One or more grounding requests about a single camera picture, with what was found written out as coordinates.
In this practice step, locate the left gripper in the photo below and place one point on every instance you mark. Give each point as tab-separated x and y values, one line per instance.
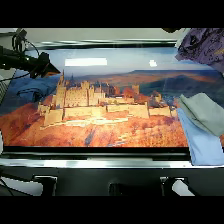
41	65

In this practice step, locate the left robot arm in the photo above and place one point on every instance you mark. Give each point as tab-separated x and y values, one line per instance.
13	58

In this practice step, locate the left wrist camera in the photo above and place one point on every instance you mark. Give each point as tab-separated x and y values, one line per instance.
20	34

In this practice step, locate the purple patterned garment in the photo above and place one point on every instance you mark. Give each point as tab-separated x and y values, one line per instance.
206	45

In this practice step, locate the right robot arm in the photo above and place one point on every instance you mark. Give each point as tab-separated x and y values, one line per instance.
178	186

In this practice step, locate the light blue garment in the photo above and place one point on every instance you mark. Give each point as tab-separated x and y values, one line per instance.
205	150

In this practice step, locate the grey-green garment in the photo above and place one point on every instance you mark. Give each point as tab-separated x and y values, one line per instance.
205	111

